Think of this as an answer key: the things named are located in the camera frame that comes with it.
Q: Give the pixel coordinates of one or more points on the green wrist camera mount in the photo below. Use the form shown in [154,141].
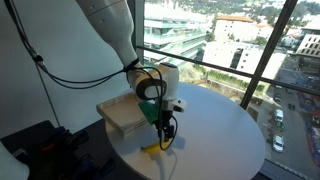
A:
[148,112]

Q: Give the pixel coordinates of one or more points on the parked white van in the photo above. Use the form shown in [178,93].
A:
[278,115]

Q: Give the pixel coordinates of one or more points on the black orange bar clamp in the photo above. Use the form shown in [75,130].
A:
[55,160]

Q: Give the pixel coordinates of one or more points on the white rounded plastic object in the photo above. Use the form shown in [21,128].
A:
[11,165]

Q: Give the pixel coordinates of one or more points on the yellow banana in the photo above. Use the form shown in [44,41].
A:
[151,147]

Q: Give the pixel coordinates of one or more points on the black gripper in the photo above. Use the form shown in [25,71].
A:
[167,119]

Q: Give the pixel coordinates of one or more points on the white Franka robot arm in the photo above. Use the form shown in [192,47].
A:
[113,26]

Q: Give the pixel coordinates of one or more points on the black blue clamp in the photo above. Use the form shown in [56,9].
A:
[90,168]

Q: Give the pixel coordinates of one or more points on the white flat-roof building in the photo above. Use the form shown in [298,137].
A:
[226,53]

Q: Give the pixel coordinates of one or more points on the parked white car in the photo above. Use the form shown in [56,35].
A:
[277,143]

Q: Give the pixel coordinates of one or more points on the light wooden tray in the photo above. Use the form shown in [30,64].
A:
[120,111]

